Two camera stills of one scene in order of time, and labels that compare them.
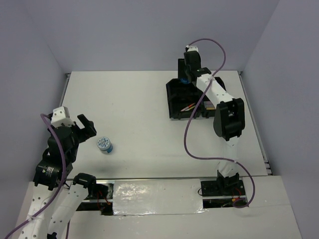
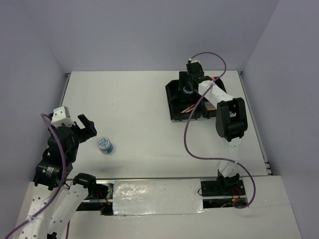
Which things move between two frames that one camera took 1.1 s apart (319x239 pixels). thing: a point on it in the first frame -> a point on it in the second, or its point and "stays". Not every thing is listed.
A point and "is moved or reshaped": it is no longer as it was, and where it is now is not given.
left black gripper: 89,130 stays
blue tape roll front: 104,143 stays
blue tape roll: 185,80 is moved or reshaped
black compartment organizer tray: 183,97 stays
